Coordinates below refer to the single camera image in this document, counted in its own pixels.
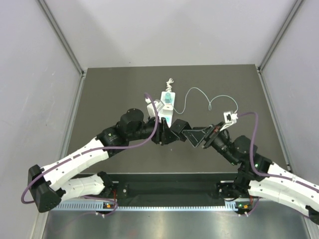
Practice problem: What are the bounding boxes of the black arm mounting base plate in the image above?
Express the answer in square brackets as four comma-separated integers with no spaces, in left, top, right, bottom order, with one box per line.
[96,173,249,207]

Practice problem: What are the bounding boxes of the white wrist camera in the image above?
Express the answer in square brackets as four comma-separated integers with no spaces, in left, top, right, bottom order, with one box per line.
[220,111,238,131]
[144,98,165,118]

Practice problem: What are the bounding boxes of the black cube power adapter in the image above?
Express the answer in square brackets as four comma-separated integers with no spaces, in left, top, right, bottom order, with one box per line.
[170,119,192,137]

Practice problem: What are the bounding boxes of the aluminium frame post left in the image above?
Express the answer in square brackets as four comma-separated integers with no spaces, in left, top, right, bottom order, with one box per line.
[36,0,85,76]

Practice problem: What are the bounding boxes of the white power strip coloured sockets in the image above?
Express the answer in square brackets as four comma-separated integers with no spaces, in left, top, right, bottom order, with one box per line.
[159,91,175,127]

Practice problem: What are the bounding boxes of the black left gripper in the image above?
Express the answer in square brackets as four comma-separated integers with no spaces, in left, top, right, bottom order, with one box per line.
[128,114,179,146]

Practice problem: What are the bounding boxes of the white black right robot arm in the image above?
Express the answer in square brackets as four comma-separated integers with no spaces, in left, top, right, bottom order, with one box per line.
[182,125,319,224]

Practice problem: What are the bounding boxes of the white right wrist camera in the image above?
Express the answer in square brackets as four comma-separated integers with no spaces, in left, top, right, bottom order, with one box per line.
[220,111,238,131]

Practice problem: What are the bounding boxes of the teal USB charger plug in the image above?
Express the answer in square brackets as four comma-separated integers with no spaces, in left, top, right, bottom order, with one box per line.
[164,92,172,104]

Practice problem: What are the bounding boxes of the aluminium frame post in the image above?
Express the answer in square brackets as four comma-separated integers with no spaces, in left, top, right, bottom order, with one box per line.
[257,0,305,74]
[36,0,85,76]

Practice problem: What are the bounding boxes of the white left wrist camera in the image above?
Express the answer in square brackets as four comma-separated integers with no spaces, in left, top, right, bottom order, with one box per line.
[144,98,165,118]

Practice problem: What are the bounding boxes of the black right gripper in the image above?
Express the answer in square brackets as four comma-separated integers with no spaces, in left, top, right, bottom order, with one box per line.
[182,121,238,165]

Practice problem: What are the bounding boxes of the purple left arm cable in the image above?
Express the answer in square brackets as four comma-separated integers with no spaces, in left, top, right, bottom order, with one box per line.
[21,92,160,216]

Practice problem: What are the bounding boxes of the teal charging cable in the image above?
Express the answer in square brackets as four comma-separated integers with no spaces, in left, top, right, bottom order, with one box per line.
[173,87,239,115]

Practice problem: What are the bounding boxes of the white square charger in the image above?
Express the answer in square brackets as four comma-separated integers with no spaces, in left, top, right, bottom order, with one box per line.
[161,104,174,117]

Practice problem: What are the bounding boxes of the grey slotted cable duct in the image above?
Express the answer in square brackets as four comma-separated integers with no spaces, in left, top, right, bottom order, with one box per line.
[49,201,252,212]

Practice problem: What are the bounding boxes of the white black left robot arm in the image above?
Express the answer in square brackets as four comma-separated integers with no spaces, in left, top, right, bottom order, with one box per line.
[25,109,171,213]

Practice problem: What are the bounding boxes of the aluminium frame post right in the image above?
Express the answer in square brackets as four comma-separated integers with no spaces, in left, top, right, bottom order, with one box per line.
[257,0,305,74]

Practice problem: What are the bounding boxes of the white coiled power strip cord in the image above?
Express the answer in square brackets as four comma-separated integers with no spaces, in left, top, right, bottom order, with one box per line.
[163,77,175,92]

